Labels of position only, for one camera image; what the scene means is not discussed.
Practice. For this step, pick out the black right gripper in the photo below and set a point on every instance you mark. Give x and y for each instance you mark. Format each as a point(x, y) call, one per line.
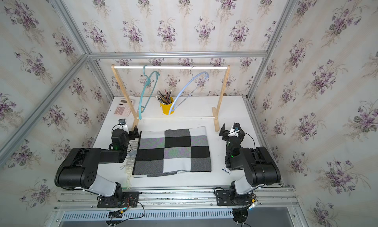
point(225, 133)

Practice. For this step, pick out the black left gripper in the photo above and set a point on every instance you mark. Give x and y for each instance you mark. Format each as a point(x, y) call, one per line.
point(132, 134)

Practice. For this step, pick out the black white checkered scarf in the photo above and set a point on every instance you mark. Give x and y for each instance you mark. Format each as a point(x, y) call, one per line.
point(169, 152)

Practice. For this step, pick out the light blue clothes hanger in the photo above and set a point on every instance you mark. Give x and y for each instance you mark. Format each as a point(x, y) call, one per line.
point(197, 81)

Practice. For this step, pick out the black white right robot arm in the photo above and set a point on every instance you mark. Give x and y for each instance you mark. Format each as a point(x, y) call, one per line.
point(257, 164)

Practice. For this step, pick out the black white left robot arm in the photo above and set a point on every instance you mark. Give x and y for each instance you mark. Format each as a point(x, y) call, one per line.
point(79, 169)

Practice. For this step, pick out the blue cream plaid scarf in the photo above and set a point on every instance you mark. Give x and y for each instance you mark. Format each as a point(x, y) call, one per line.
point(128, 165)

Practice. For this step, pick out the pink calculator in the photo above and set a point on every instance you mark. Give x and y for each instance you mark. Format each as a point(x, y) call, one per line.
point(123, 108)

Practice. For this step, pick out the yellow pencil bucket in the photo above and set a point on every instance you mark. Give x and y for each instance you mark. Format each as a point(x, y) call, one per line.
point(166, 108)

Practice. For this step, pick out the bunch of pencils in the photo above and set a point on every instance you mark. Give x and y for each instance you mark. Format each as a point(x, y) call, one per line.
point(164, 97)

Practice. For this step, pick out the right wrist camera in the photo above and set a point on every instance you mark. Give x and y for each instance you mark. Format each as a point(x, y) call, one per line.
point(236, 126)

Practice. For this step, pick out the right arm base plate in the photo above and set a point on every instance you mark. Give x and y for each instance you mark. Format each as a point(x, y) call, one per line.
point(230, 198)

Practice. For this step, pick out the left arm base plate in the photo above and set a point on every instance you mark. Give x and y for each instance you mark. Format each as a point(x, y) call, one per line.
point(128, 199)

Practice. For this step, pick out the aluminium frame rail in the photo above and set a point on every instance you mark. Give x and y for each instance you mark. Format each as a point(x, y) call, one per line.
point(271, 196)

